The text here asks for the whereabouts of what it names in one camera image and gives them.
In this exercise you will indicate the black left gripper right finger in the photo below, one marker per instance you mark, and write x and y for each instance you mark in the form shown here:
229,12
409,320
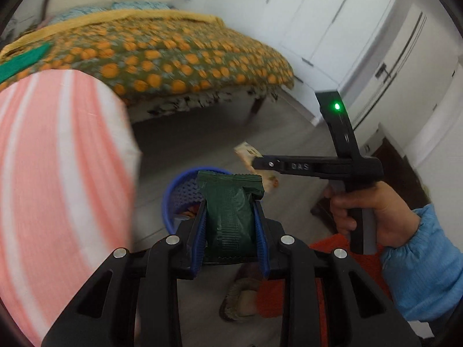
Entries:
272,245

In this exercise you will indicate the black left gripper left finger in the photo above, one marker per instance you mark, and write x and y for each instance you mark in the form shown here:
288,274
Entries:
131,299

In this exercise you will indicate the dark green snack packet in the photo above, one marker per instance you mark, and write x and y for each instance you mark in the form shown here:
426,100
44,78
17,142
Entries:
229,204

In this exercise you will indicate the light blue sleeve forearm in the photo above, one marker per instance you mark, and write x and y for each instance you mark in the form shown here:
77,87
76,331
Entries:
425,275

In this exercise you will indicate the blue plastic trash basket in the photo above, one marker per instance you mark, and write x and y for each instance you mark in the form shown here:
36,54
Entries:
182,193

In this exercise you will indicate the person's right hand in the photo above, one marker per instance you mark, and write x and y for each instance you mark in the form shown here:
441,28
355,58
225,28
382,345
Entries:
396,223

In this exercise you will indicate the red trousers leg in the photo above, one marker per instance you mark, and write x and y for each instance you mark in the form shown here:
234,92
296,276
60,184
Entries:
327,301

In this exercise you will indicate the furry slipper foot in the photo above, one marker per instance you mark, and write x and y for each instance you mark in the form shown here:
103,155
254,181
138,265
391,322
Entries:
239,304

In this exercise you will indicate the white wardrobe doors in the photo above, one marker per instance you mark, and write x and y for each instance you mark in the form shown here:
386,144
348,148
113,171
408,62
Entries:
393,61

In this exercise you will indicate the pink white striped cloth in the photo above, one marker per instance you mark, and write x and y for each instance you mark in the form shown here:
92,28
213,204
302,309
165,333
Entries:
69,169

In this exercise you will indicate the orange floral green bedspread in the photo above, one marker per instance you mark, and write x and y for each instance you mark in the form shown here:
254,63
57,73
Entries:
145,54

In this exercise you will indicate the green folded cloth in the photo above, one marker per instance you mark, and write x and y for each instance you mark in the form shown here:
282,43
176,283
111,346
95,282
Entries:
23,61

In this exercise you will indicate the blue patterned pillow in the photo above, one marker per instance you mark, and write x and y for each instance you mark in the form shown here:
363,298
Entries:
126,5

